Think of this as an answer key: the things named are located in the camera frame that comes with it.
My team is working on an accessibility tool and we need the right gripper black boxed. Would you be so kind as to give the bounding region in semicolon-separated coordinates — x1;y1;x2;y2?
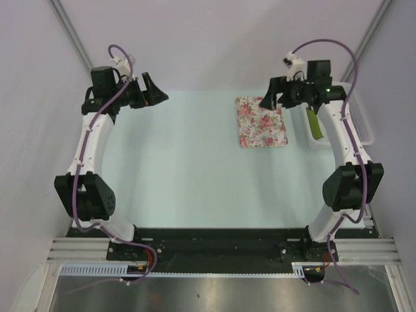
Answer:
261;74;315;111

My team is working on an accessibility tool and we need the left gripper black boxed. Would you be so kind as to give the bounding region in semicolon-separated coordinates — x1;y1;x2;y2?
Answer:
112;73;168;109

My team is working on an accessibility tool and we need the green paper napkin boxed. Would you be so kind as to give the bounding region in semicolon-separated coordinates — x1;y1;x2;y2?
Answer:
306;108;324;140

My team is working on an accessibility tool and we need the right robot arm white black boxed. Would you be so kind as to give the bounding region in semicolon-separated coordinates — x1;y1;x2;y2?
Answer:
259;54;384;261

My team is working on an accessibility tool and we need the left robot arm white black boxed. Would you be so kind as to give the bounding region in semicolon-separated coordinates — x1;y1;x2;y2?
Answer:
54;66;169;260

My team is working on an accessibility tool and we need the floral tray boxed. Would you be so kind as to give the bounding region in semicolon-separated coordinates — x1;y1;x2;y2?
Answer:
235;96;289;148

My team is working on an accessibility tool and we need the white plastic basket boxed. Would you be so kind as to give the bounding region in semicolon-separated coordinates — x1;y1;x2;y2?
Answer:
300;90;374;149

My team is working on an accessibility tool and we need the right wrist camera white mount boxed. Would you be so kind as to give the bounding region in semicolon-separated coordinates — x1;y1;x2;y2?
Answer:
283;52;305;81

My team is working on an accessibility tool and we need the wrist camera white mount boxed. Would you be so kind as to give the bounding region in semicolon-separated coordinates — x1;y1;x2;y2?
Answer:
283;52;305;81
111;54;136;77

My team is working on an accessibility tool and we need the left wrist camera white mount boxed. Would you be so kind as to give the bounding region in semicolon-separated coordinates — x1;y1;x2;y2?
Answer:
111;54;136;77

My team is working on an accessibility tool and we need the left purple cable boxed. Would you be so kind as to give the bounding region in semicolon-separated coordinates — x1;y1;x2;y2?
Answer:
66;44;161;293

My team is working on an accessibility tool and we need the left corner aluminium post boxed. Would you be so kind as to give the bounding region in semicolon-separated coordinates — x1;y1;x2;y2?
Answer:
47;0;94;86

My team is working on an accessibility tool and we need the corner aluminium post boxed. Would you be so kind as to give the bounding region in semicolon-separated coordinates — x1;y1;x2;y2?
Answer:
339;0;395;84
47;0;94;86

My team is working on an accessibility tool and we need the right corner aluminium post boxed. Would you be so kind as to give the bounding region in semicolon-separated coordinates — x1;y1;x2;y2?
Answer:
339;0;395;84

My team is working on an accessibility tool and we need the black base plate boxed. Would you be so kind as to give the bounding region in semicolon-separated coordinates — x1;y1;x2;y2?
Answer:
66;226;339;274

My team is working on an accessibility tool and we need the aluminium rail frame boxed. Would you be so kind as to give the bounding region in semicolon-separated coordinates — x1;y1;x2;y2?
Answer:
42;212;415;311

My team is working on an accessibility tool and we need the white slotted cable duct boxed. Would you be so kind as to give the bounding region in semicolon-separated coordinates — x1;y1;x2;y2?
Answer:
60;264;305;278

